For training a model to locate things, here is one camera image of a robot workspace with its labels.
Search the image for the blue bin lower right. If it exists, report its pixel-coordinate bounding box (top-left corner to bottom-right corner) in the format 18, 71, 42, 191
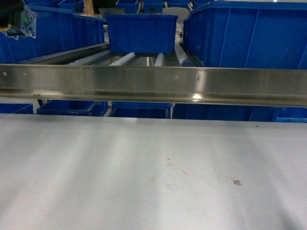
172, 103, 282, 122

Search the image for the blue bin lower left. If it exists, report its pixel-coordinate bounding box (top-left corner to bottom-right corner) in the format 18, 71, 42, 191
36, 100, 108, 116

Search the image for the small blue bin centre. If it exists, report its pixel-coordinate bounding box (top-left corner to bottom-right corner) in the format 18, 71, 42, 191
105, 14, 178, 54

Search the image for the blue bin lower centre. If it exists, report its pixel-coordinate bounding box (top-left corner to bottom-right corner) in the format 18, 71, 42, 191
109, 102, 172, 119

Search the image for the stainless steel shelf rail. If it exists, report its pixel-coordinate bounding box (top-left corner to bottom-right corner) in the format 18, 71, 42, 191
0, 65, 307, 107

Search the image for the large blue bin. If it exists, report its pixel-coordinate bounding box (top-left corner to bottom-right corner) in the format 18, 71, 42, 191
183, 1, 307, 69
0, 5, 105, 64

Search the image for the large blue bin right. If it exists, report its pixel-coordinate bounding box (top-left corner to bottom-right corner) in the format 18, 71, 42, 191
183, 1, 307, 69

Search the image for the large blue bin left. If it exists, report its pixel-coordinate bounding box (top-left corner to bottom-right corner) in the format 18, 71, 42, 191
0, 5, 105, 64

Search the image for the green mushroom push button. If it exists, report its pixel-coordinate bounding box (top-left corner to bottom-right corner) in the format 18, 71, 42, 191
0, 0, 37, 40

